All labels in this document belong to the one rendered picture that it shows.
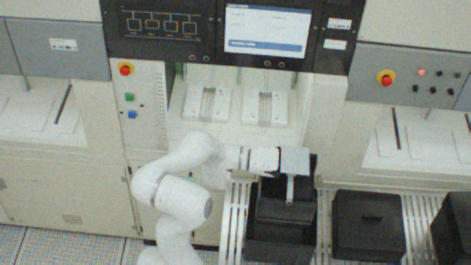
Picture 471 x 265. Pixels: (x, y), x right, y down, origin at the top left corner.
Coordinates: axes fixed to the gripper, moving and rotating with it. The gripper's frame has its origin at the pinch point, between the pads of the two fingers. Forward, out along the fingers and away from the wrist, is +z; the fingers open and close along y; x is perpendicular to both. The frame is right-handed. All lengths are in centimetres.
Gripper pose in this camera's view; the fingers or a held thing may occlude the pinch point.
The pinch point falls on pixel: (292, 163)
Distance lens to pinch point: 186.3
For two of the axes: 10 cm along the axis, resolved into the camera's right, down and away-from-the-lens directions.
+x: 0.5, -6.6, -7.5
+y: -0.8, 7.4, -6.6
